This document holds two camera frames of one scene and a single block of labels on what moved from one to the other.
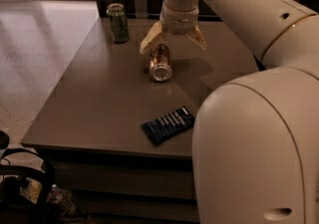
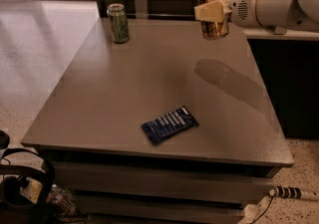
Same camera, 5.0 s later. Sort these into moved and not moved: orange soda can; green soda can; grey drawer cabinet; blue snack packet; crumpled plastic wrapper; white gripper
Moved: white gripper; orange soda can
Not moved: grey drawer cabinet; crumpled plastic wrapper; blue snack packet; green soda can
